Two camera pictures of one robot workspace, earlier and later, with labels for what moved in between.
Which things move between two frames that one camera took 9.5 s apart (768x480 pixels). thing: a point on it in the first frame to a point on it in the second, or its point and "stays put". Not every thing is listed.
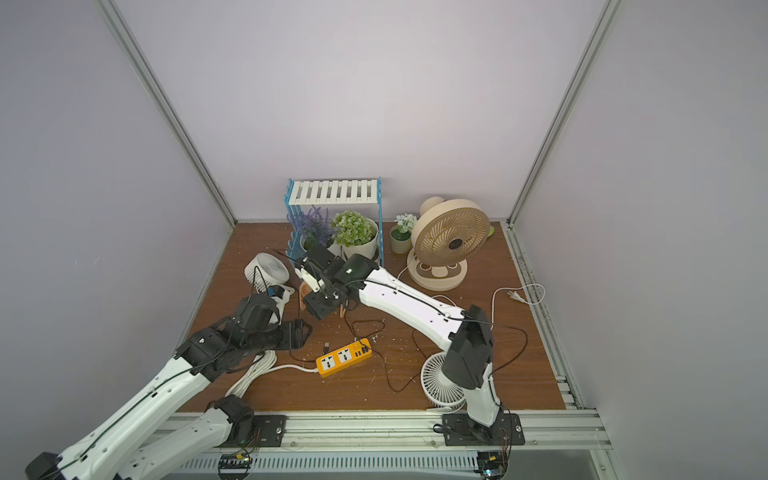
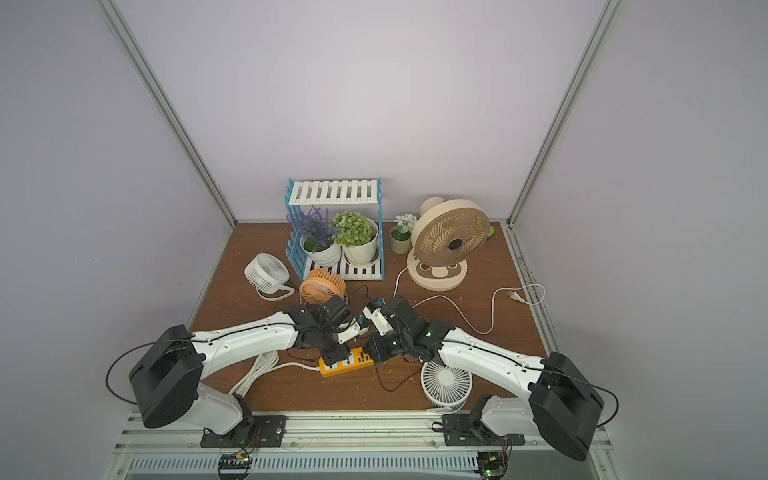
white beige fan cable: x=512 y=294 stays put
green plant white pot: x=356 y=233 stays put
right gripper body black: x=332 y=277 to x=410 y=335
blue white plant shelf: x=331 y=193 stays put
